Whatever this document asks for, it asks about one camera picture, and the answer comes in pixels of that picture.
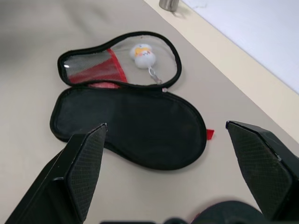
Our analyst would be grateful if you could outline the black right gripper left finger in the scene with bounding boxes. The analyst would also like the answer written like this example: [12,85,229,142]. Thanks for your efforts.
[4,122,108,224]

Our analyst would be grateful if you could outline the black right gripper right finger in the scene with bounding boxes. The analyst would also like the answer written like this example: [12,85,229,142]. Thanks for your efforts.
[225,120,299,224]

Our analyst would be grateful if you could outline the small metal watering can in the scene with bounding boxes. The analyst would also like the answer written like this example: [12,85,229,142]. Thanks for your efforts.
[158,0,180,12]

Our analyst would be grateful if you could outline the white plush keychain toy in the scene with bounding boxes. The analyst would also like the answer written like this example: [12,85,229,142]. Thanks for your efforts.
[129,43,163,85]

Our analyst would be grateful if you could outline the dark rounded object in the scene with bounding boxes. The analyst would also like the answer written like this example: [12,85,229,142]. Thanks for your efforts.
[186,200,266,224]

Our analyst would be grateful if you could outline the black and red paddle case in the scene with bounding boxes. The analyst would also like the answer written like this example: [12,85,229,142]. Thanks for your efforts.
[49,30,215,171]

